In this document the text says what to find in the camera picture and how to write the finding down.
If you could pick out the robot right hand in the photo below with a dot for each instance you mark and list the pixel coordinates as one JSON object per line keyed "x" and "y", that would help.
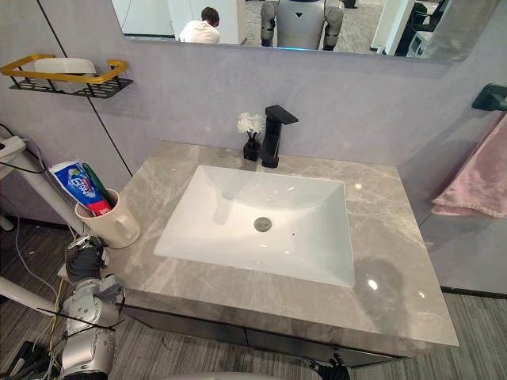
{"x": 334, "y": 371}

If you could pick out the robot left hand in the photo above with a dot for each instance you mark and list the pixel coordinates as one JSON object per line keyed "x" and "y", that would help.
{"x": 85, "y": 261}

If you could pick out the cream mug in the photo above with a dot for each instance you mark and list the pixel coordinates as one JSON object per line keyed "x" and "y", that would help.
{"x": 109, "y": 231}

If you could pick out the pink terry towel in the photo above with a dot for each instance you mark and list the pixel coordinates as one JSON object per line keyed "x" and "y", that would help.
{"x": 475, "y": 178}

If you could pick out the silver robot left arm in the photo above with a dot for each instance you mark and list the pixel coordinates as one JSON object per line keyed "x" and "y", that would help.
{"x": 85, "y": 305}

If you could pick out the blue red toothpaste tube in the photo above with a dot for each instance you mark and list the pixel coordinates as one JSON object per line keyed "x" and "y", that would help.
{"x": 79, "y": 186}

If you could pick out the green toothbrush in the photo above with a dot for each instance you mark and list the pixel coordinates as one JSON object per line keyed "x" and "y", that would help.
{"x": 95, "y": 180}

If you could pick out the dark vanity cabinet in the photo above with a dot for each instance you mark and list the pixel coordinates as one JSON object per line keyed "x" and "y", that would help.
{"x": 198, "y": 326}

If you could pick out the metal sink drain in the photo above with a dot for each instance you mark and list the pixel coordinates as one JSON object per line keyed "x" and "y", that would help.
{"x": 262, "y": 223}

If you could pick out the white sink basin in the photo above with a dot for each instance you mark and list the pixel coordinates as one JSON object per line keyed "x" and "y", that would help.
{"x": 253, "y": 190}

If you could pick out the white soap dish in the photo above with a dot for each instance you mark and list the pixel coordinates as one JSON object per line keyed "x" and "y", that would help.
{"x": 63, "y": 67}

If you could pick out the black bottle with white flowers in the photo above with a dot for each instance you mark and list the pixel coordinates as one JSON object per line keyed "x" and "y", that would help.
{"x": 251, "y": 152}

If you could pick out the black faucet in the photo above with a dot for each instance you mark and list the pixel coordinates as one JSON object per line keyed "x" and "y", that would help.
{"x": 271, "y": 138}

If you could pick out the person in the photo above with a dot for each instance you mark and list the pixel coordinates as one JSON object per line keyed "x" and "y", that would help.
{"x": 200, "y": 31}

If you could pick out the black towel bar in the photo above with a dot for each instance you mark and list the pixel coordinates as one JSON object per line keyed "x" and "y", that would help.
{"x": 489, "y": 99}

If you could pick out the white stand frame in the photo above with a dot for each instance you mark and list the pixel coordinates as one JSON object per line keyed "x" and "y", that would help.
{"x": 43, "y": 186}

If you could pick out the black shelf with gold rail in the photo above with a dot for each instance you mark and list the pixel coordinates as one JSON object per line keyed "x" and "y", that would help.
{"x": 113, "y": 84}

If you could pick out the wall mirror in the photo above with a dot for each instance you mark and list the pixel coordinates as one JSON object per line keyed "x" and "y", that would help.
{"x": 245, "y": 20}

